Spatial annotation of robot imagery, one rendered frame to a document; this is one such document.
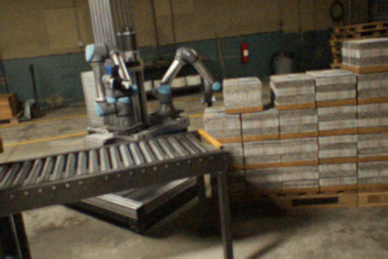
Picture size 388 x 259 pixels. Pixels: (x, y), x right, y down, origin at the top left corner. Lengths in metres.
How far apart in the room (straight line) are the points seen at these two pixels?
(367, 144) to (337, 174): 0.33
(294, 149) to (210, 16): 7.15
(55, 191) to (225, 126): 1.40
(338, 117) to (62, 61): 7.32
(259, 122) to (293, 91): 0.35
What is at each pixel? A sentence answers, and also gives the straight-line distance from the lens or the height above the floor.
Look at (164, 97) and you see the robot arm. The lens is 3.17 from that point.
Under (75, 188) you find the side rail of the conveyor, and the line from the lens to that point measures 2.01.
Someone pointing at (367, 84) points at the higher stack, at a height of 0.98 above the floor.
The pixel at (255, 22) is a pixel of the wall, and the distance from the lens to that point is 10.20.
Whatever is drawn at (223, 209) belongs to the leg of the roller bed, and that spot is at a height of 0.45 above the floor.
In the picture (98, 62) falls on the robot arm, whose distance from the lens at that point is 2.75.
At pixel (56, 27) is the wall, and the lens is 9.26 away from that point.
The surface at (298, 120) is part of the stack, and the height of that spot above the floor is 0.74.
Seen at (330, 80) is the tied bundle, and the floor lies 1.03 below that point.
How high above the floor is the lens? 1.47
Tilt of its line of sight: 13 degrees down
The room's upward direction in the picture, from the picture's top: 6 degrees counter-clockwise
